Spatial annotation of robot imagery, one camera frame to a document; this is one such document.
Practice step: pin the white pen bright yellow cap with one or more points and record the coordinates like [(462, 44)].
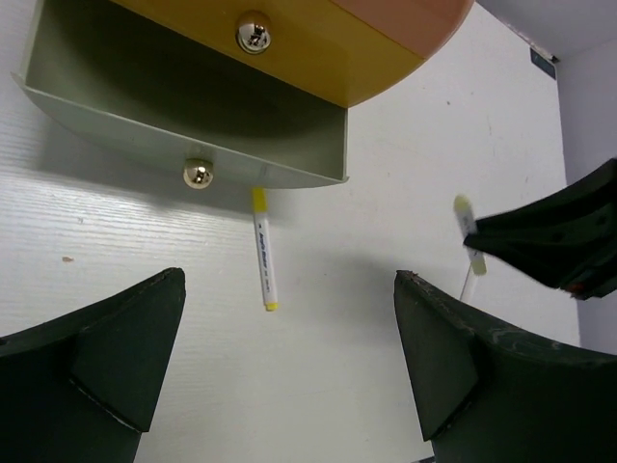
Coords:
[(264, 250)]

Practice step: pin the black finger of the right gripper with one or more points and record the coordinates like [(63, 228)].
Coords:
[(565, 241)]

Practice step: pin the grey-green organizer drawer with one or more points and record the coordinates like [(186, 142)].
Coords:
[(128, 84)]

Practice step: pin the orange organizer drawer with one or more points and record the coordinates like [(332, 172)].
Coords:
[(420, 26)]

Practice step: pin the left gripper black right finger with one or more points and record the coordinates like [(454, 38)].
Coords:
[(488, 391)]

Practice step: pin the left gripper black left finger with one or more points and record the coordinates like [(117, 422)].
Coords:
[(84, 387)]

